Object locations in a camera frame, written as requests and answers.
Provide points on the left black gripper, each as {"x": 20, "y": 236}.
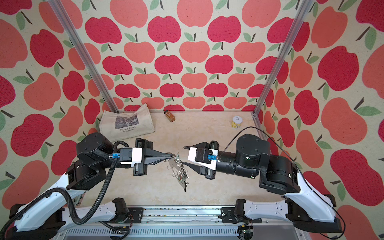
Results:
{"x": 142, "y": 144}

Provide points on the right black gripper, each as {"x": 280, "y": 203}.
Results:
{"x": 210, "y": 173}

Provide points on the metal key organizer plate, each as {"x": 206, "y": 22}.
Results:
{"x": 179, "y": 172}

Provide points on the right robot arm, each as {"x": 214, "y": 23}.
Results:
{"x": 303, "y": 205}

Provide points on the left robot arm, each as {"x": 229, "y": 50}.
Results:
{"x": 54, "y": 210}

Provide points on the small amber bottle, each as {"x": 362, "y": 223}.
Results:
{"x": 169, "y": 116}

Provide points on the beige printed tote bag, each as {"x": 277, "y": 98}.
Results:
{"x": 122, "y": 126}

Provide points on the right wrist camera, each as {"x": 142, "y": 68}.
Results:
{"x": 204, "y": 157}

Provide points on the front aluminium rail base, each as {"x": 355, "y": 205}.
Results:
{"x": 187, "y": 223}

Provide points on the left aluminium frame post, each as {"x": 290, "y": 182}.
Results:
{"x": 86, "y": 58}

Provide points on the aluminium frame post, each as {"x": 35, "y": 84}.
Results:
{"x": 286, "y": 47}
{"x": 86, "y": 58}

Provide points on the right aluminium frame post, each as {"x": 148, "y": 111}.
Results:
{"x": 286, "y": 47}

